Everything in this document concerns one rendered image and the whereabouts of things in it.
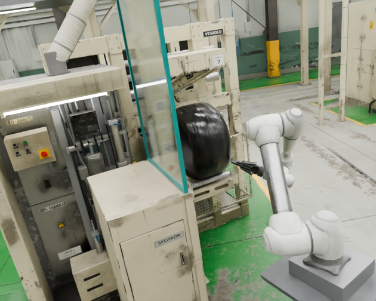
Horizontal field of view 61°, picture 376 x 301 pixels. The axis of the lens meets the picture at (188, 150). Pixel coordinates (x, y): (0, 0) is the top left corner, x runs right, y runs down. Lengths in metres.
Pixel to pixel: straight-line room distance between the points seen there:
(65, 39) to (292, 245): 1.79
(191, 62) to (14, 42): 10.07
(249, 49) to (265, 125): 10.12
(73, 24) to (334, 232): 1.92
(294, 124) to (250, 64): 10.12
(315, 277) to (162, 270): 0.76
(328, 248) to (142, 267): 0.90
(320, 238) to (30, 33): 11.20
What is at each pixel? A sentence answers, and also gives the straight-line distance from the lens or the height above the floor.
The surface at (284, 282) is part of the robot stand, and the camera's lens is 1.91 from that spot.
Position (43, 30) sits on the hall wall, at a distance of 11.91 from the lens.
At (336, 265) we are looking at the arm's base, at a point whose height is 0.77.
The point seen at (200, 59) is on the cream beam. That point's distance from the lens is 2.54.
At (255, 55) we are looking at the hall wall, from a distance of 11.95.
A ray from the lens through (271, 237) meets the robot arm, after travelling 1.70.
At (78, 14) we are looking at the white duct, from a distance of 2.30.
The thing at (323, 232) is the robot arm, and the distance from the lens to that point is 1.74.
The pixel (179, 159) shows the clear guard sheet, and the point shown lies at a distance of 1.40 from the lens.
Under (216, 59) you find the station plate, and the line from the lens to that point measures 2.61.
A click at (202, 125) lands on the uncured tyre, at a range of 2.16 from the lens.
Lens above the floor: 1.96
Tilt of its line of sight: 21 degrees down
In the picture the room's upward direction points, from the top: 8 degrees counter-clockwise
